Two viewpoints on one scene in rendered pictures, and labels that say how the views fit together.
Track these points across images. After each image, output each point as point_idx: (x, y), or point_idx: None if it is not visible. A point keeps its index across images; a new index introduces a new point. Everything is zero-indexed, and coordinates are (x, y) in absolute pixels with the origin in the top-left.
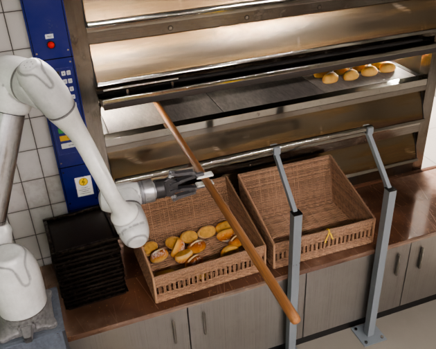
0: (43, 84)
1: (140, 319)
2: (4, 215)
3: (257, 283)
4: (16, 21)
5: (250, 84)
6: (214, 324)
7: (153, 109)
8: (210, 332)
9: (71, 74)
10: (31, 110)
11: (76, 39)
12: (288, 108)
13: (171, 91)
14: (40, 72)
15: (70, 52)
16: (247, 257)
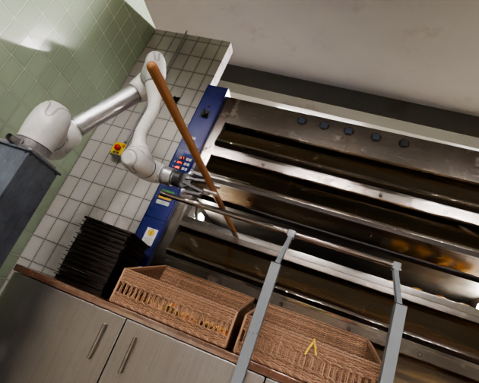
0: (153, 56)
1: (84, 295)
2: (82, 124)
3: (204, 342)
4: None
5: (299, 206)
6: (134, 369)
7: None
8: (124, 379)
9: (191, 161)
10: None
11: (206, 148)
12: (334, 266)
13: (239, 184)
14: (157, 53)
15: (198, 150)
16: (213, 314)
